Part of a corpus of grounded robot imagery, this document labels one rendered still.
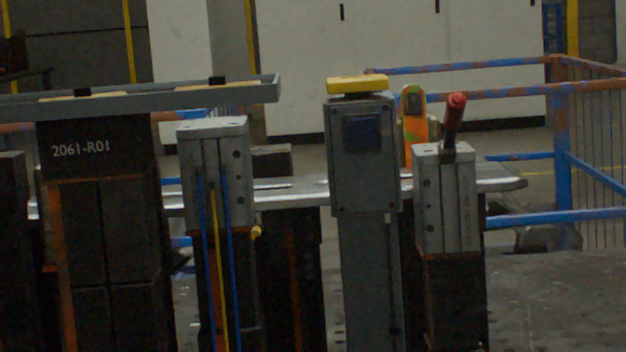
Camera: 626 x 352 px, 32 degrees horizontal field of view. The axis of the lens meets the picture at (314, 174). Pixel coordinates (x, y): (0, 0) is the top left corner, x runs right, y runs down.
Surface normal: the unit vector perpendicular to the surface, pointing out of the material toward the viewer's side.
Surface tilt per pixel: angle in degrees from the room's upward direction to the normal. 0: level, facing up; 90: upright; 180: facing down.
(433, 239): 90
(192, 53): 90
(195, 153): 90
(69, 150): 90
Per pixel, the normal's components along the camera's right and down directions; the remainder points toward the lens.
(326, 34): 0.00, 0.16
